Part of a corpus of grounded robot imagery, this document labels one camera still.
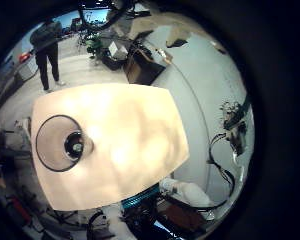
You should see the brown wooden desk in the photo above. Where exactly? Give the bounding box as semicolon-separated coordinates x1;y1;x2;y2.
122;47;167;87

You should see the teal ribbed strip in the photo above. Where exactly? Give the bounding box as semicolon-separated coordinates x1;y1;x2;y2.
120;184;162;210

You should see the white box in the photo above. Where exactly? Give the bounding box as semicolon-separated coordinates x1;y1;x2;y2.
107;40;128;62

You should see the green potted plant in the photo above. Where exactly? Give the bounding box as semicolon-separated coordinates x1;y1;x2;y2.
84;32;105;58

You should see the person in dark clothes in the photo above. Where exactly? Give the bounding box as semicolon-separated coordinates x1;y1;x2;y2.
29;19;67;94

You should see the red container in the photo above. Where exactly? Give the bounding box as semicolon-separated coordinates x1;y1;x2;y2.
17;51;32;65

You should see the black cable bundle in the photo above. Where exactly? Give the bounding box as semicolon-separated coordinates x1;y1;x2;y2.
207;132;237;209

